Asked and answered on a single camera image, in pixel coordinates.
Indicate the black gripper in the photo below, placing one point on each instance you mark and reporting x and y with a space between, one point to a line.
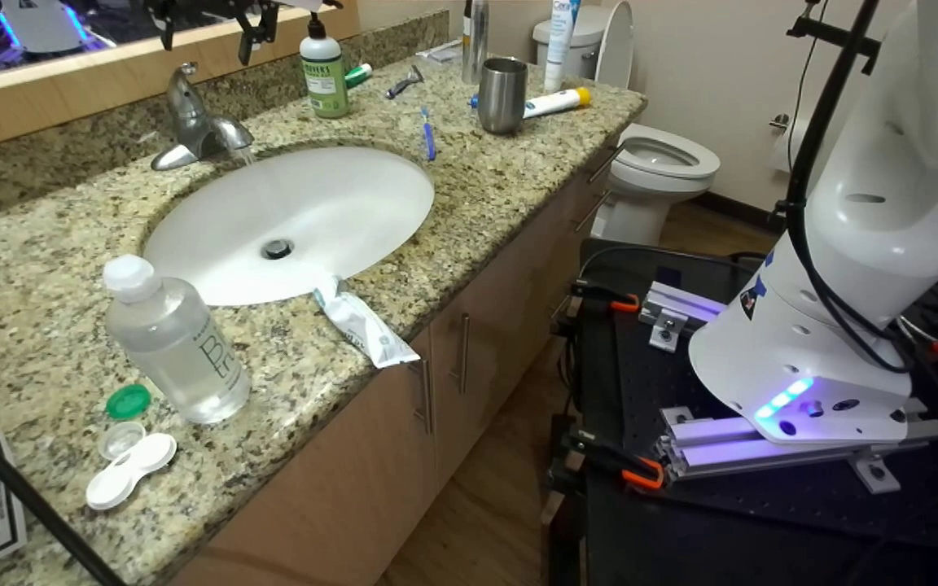
253 6

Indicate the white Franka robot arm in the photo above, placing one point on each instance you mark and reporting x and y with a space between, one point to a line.
870 249

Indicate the chrome tap faucet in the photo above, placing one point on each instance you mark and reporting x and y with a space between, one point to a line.
198 131

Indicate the green soap pump bottle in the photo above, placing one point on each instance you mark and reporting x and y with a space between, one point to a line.
325 83

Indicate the small green tube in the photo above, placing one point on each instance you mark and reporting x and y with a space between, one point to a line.
359 78

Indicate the shaving razor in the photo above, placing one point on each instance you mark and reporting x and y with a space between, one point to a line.
405 83

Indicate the small white plastic item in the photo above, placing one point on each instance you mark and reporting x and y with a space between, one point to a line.
440 52

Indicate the white oval sink basin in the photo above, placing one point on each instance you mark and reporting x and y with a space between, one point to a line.
339 206

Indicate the blue toothbrush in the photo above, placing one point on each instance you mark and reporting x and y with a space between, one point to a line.
429 136

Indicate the metal sink drain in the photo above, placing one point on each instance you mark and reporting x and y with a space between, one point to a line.
277 249

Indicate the stainless steel cup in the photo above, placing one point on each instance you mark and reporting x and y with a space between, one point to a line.
504 99

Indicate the granite-topped wooden vanity cabinet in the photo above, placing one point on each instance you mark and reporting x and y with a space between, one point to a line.
471 206

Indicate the tall white tube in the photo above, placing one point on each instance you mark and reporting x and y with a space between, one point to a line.
563 45

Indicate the white tube yellow cap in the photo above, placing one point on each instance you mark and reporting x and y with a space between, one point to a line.
554 101

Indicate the white toothpaste tube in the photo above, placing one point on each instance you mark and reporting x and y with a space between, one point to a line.
365 328

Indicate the clear plastic liquid bottle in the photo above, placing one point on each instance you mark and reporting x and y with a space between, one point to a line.
179 347

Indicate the green capped lens case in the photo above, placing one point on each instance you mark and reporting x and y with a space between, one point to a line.
127 406

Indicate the white toilet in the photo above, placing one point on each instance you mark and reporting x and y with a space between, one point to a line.
660 164

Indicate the orange black clamp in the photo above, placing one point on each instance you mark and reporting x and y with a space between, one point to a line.
613 304
640 473

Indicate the white contact lens case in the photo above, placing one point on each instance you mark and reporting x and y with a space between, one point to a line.
132 473

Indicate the aluminium robot mounting rails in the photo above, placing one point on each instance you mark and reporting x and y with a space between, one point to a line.
720 448

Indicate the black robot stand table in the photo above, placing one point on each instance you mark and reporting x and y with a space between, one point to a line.
774 531

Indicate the wood-framed wall mirror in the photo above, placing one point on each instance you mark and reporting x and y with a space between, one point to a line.
57 99

